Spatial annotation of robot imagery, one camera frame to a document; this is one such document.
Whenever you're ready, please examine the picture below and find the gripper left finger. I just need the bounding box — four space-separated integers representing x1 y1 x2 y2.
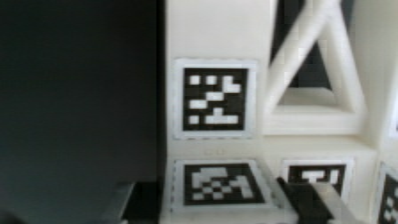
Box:
88 182 160 224

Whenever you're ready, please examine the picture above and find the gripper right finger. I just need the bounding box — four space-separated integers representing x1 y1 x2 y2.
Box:
278 178 356 224

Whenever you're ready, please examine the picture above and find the white chair seat part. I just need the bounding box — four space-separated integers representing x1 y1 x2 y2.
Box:
262 136 398 224

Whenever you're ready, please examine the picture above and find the white tagged cube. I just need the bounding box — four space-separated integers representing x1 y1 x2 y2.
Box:
160 159 299 224

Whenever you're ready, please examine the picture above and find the white chair back frame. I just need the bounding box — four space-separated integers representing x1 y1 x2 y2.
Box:
166 0 398 157

